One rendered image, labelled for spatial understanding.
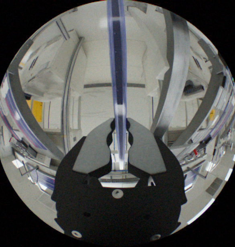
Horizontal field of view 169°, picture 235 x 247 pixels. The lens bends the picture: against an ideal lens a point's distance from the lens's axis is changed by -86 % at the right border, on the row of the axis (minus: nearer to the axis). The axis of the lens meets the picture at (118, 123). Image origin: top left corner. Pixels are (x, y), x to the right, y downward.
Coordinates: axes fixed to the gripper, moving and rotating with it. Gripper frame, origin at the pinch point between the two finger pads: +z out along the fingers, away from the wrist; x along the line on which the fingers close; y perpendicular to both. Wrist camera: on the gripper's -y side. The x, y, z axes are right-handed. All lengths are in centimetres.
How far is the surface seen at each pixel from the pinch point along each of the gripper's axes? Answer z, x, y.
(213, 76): 10.7, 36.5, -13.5
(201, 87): 41, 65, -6
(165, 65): 5.4, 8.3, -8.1
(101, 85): 200, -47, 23
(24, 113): 6.2, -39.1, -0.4
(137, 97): 191, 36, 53
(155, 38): 10.4, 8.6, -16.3
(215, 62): 6.6, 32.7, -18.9
